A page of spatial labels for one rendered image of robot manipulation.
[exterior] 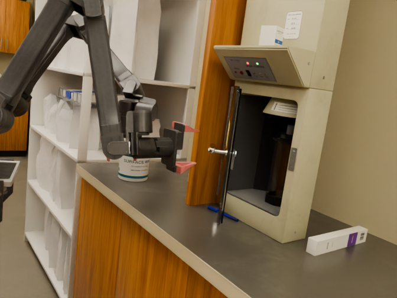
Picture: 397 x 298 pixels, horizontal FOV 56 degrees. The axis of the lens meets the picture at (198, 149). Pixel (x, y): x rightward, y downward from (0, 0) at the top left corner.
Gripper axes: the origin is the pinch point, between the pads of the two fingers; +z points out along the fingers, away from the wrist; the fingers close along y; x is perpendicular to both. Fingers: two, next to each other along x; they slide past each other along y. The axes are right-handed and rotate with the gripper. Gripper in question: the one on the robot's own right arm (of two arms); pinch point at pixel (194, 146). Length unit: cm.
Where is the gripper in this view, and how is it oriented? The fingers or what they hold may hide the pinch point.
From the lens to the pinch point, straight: 110.9
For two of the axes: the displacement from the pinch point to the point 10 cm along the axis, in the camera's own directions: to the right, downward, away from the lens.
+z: 8.1, -0.2, 5.9
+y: 1.1, -9.8, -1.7
